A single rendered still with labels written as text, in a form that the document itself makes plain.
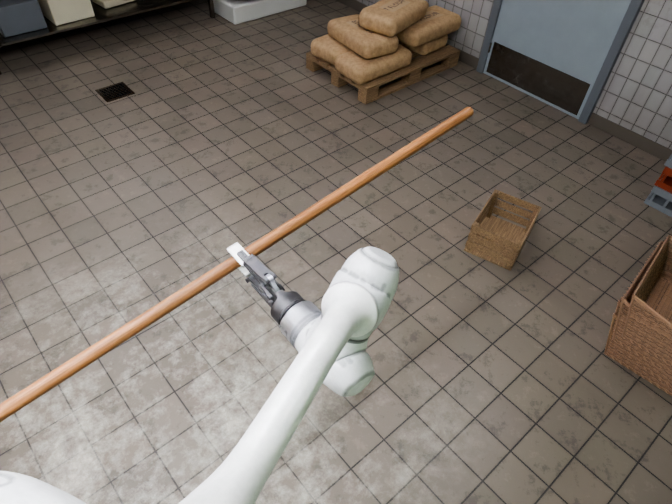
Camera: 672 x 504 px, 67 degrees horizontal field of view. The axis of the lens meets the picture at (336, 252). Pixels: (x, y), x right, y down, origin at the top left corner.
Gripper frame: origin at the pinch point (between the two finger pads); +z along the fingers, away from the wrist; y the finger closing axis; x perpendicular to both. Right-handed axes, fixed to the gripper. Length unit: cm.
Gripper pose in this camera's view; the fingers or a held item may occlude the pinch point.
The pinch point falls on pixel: (241, 259)
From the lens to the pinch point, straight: 118.5
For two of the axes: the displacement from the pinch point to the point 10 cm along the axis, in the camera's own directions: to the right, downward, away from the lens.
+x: 7.6, -5.3, 3.7
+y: 0.6, 6.3, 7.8
